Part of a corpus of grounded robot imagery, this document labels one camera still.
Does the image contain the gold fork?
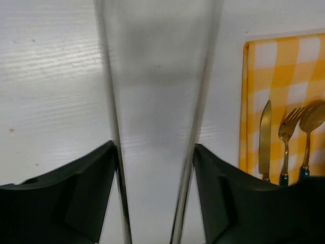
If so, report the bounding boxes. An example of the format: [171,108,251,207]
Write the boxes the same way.
[278,107,305,187]

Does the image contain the steel serving tongs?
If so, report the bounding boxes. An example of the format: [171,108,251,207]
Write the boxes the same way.
[94,1,223,243]

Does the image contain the gold spoon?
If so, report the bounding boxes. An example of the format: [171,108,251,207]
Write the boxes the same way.
[299,101,324,180]

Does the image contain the gold table knife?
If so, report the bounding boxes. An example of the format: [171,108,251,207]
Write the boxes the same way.
[258,100,272,181]

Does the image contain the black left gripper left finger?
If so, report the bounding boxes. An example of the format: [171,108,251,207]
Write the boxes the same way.
[1,141,117,243]

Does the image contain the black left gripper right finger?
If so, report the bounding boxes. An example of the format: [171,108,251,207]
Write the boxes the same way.
[193,144,324,243]

